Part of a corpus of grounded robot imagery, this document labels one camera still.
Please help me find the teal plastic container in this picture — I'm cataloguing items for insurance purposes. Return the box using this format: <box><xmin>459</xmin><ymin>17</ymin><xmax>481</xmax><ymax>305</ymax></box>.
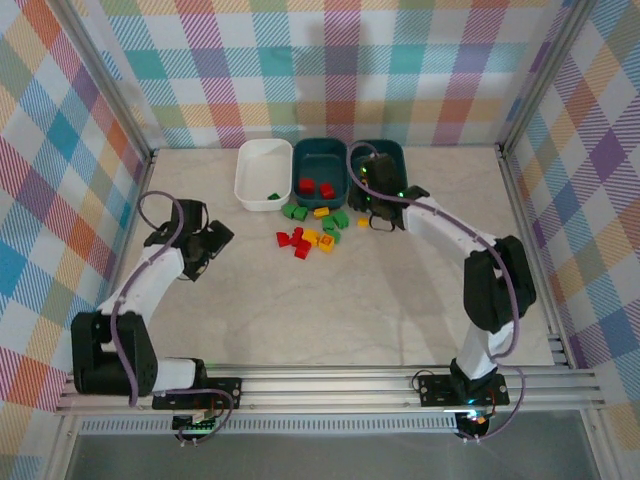
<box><xmin>292</xmin><ymin>137</ymin><xmax>349</xmax><ymax>210</ymax></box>
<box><xmin>348</xmin><ymin>138</ymin><xmax>409</xmax><ymax>209</ymax></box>

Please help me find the white plastic container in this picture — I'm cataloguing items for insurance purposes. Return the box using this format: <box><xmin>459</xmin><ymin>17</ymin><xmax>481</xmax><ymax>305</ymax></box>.
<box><xmin>233</xmin><ymin>138</ymin><xmax>295</xmax><ymax>213</ymax></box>

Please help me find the small control circuit board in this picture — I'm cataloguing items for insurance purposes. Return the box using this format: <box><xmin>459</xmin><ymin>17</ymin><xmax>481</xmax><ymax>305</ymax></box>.
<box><xmin>459</xmin><ymin>409</ymin><xmax>490</xmax><ymax>432</ymax></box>
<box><xmin>172</xmin><ymin>412</ymin><xmax>221</xmax><ymax>439</ymax></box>

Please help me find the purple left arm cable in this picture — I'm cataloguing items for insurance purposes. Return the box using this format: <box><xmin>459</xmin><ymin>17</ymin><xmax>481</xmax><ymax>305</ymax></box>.
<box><xmin>112</xmin><ymin>191</ymin><xmax>236</xmax><ymax>446</ymax></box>

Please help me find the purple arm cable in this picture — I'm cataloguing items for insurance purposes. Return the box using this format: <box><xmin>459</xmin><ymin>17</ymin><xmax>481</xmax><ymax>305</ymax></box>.
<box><xmin>112</xmin><ymin>191</ymin><xmax>236</xmax><ymax>446</ymax></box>
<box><xmin>349</xmin><ymin>142</ymin><xmax>529</xmax><ymax>444</ymax></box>

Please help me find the aluminium frame post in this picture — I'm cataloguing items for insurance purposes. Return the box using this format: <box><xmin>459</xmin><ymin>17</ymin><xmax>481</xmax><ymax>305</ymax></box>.
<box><xmin>497</xmin><ymin>0</ymin><xmax>604</xmax><ymax>156</ymax></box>
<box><xmin>49</xmin><ymin>0</ymin><xmax>156</xmax><ymax>166</ymax></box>

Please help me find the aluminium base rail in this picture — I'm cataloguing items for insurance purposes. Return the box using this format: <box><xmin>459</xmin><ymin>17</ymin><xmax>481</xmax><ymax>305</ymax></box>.
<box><xmin>54</xmin><ymin>367</ymin><xmax>606</xmax><ymax>416</ymax></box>

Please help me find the slotted grey cable duct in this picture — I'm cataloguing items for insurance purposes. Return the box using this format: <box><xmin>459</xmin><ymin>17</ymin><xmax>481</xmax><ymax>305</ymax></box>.
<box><xmin>79</xmin><ymin>418</ymin><xmax>461</xmax><ymax>434</ymax></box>

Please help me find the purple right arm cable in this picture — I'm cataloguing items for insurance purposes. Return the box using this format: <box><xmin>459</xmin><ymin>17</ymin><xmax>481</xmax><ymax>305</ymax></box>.
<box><xmin>349</xmin><ymin>142</ymin><xmax>529</xmax><ymax>444</ymax></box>

